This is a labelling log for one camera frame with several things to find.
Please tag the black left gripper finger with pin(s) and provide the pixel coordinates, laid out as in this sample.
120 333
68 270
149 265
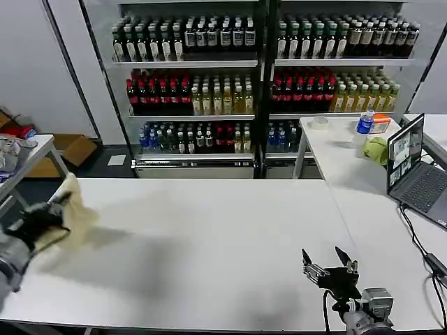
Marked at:
62 202
56 239

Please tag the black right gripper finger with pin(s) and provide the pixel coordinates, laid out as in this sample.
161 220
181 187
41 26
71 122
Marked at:
312 269
345 260

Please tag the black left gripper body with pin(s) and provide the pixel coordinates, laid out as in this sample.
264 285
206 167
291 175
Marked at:
36 221

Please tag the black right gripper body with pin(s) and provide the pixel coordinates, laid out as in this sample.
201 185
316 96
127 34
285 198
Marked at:
342 281

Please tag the beige cloth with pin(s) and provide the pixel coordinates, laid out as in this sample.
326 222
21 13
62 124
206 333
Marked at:
82 216

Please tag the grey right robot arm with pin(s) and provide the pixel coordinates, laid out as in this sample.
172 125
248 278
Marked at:
373 314

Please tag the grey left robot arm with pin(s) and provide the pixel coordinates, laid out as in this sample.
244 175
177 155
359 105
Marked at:
12 258

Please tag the brown cardboard box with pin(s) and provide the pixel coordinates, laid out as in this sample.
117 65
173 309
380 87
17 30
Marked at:
75 150

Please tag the small white table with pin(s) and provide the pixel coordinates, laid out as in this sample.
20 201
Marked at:
38 153

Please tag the white sheet on floor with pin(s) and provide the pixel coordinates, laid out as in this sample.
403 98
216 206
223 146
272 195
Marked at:
116 160

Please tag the grey crumpled bag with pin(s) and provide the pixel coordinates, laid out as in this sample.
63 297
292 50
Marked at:
12 153

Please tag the red package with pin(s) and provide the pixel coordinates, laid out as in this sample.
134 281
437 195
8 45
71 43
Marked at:
21 132

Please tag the white side table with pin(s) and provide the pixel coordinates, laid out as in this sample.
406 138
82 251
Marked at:
335 157

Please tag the dark grey laptop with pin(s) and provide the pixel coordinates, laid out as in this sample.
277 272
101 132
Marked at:
415 181

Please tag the green crumpled cloth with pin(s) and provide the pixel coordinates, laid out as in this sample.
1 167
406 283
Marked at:
376 150

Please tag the water bottle with blue label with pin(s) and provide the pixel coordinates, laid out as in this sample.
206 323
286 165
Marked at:
363 129

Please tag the white tape roll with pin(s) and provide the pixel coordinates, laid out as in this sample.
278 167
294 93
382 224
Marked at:
320 123

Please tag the orange and white box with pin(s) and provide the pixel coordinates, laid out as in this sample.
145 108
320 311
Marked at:
381 125

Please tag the shelf of drink bottles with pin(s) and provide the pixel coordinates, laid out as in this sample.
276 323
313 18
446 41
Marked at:
227 87

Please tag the black frame pole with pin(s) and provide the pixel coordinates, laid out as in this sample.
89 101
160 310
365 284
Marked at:
71 70
427 63

